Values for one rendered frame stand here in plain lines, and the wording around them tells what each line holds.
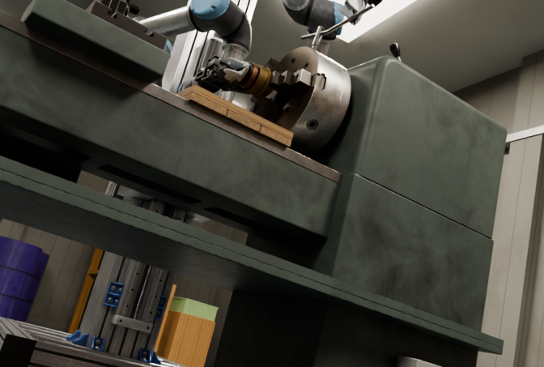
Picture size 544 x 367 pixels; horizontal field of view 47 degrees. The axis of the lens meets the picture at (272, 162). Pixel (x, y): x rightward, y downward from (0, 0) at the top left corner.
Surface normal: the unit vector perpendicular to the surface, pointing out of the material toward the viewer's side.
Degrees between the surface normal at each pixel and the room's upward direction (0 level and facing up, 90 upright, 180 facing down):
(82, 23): 90
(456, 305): 90
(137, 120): 90
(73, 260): 90
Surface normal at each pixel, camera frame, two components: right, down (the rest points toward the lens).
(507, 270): -0.87, -0.34
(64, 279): 0.44, -0.17
